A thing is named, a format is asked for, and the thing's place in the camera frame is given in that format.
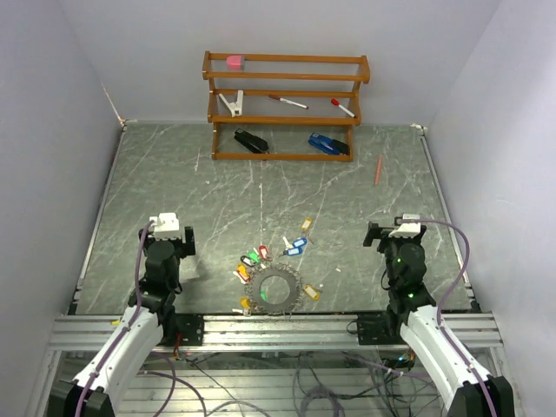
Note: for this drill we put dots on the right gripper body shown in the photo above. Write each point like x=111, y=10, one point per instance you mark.
x=376, y=232

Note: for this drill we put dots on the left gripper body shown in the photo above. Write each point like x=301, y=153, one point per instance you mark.
x=183, y=248

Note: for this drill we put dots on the yellow tag key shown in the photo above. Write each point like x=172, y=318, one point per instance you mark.
x=306, y=225
x=245, y=308
x=312, y=292

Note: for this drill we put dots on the metal disc keyring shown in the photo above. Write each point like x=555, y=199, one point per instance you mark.
x=274, y=289

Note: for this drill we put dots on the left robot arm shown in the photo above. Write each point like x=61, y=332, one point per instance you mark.
x=148, y=319

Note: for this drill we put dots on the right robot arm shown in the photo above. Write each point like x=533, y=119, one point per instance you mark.
x=465, y=386

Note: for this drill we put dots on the black tag key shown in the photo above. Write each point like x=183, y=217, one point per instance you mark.
x=248, y=262

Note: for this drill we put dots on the green tag key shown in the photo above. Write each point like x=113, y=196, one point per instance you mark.
x=254, y=256

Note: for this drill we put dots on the orange pencil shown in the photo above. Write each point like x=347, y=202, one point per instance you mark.
x=378, y=170

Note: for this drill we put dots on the red tag key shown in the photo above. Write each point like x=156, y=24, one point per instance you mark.
x=265, y=253

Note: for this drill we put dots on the yellow tag key bottom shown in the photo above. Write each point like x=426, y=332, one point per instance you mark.
x=245, y=308

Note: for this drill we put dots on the blue tag key upper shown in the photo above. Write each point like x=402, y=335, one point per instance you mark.
x=300, y=242

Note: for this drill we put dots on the blue tag key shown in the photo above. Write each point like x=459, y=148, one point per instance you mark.
x=300, y=242
x=289, y=250

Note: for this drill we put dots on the blue tag key lower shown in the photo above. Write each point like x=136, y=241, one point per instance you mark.
x=289, y=250

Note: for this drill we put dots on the blue stapler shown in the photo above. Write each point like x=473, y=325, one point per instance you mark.
x=328, y=145

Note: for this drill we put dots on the black stapler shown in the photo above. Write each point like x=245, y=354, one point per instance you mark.
x=253, y=143

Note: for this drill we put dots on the red-capped white marker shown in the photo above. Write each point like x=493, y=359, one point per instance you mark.
x=347, y=111

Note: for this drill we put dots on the white plastic clamp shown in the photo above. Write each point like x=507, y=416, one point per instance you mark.
x=235, y=108

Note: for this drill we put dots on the wooden three-tier rack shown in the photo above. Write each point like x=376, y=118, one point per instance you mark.
x=311, y=80

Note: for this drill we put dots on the red-capped marker pen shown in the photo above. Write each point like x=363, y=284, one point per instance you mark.
x=287, y=101

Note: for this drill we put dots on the pink eraser block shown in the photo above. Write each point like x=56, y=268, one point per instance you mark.
x=235, y=62

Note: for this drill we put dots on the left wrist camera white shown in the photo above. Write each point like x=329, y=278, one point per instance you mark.
x=165, y=226

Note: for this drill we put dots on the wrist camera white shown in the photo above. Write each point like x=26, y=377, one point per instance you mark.
x=406, y=226
x=165, y=226

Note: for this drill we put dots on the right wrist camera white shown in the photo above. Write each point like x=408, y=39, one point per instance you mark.
x=406, y=226

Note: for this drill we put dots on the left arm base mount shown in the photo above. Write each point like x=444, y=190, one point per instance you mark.
x=183, y=330

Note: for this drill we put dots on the aluminium frame rail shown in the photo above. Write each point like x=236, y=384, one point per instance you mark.
x=224, y=333

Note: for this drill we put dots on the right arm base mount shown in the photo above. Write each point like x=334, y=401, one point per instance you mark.
x=378, y=329

